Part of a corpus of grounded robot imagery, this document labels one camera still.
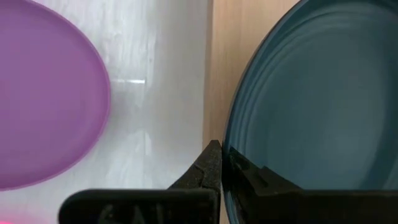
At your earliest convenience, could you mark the dark blue plate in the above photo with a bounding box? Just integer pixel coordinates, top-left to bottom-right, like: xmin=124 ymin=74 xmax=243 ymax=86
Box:
xmin=222 ymin=0 xmax=398 ymax=224

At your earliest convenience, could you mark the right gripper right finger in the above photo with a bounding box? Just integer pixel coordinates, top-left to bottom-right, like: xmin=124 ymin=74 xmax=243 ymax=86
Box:
xmin=222 ymin=146 xmax=398 ymax=224

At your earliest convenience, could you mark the purple plate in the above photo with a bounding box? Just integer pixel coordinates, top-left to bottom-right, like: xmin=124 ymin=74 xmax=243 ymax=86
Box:
xmin=0 ymin=0 xmax=111 ymax=191

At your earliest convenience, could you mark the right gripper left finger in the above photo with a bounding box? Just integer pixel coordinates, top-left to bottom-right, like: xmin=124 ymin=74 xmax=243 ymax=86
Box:
xmin=58 ymin=139 xmax=223 ymax=224

